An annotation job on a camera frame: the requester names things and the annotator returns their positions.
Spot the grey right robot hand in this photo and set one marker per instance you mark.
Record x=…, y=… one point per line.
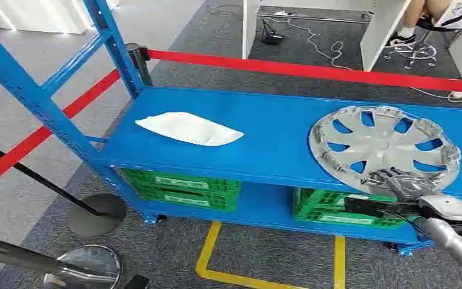
x=408, y=186

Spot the silver wheel hubcap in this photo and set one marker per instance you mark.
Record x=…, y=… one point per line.
x=378, y=147

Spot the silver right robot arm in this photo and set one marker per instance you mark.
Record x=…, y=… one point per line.
x=452, y=229

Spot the green plastic crate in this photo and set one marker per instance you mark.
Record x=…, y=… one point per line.
x=183, y=182
x=183, y=199
x=326, y=207

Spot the office chair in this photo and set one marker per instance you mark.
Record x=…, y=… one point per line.
x=418, y=50

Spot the blue metal shelf rack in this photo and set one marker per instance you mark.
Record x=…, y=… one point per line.
x=275, y=131

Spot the red barrier belt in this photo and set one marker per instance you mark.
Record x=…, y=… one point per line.
x=23, y=147
x=314, y=72

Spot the white desk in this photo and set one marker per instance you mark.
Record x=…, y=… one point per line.
x=380, y=32

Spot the person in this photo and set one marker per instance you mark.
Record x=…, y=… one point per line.
x=454, y=12

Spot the black device with antenna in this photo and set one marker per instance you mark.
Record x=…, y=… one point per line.
x=271, y=36

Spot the black leaning stanchion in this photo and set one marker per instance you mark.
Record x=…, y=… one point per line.
x=95, y=215

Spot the white cabinet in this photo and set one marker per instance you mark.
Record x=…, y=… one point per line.
x=47, y=16

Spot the black stanchion post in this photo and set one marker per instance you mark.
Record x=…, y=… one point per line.
x=140, y=64

